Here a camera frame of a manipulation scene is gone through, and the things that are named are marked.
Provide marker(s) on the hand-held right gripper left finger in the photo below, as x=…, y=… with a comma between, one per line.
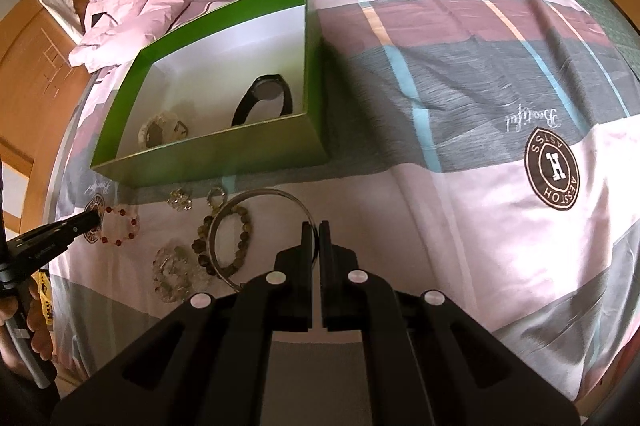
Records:
x=299, y=286

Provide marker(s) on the wooden headboard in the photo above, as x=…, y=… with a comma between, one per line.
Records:
x=35, y=71

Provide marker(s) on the person's left hand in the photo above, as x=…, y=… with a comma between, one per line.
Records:
x=40, y=323

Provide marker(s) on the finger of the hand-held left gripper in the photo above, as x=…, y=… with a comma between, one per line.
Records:
x=75, y=227

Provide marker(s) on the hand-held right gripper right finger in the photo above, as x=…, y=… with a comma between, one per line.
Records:
x=336, y=286

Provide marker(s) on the printed striped bed sheet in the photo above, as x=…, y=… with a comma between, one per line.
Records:
x=450, y=81

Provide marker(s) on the black wrist watch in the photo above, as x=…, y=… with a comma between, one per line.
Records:
x=265, y=89

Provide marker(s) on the silver metal bangle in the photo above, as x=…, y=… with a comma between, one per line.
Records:
x=300, y=206

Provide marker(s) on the green cardboard box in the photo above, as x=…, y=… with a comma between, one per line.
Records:
x=220, y=56

